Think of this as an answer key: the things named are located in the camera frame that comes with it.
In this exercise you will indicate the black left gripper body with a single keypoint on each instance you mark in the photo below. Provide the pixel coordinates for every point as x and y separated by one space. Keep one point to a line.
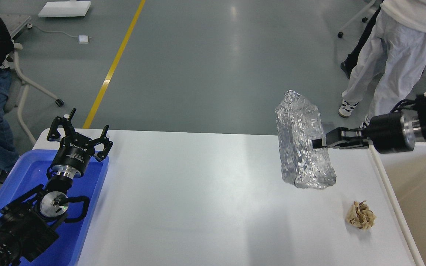
73 155

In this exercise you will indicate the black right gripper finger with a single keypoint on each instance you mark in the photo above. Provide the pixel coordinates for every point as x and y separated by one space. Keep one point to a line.
342 138

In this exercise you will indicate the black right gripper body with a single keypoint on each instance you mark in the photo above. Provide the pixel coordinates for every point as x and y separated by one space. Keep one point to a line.
391 133

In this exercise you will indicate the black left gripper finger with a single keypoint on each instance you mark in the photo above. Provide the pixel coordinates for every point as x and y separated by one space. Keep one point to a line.
105 141
63 122

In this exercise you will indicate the silver foil bag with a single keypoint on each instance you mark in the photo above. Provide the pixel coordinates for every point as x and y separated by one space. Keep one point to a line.
298 124

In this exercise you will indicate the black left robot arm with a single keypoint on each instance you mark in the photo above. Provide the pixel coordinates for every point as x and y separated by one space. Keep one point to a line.
28 223

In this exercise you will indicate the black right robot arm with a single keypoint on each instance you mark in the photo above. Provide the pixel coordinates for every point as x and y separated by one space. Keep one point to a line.
415 110

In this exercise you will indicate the blue plastic bin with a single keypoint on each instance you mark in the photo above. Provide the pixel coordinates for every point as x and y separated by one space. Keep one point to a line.
30 171

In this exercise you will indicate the beige plastic bin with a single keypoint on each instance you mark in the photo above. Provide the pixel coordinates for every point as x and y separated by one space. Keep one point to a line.
404 177

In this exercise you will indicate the person in black clothes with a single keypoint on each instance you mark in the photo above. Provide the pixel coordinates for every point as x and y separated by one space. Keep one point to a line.
350 62

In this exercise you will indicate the crumpled brown paper ball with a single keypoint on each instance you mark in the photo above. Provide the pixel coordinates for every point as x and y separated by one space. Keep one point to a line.
360 216

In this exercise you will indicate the white rolling chair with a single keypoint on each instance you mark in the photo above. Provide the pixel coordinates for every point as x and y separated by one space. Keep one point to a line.
19 90

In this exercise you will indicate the white power adapter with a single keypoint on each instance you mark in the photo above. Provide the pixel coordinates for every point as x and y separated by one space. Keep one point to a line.
83 39

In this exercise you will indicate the person in white clothes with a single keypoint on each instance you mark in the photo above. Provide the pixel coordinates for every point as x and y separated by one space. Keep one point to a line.
396 48

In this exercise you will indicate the white chair leg with caster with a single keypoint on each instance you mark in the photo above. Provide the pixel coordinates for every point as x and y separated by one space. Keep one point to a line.
362 15

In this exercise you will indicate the white flat board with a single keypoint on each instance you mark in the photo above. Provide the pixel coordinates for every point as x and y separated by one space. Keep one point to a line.
65 9

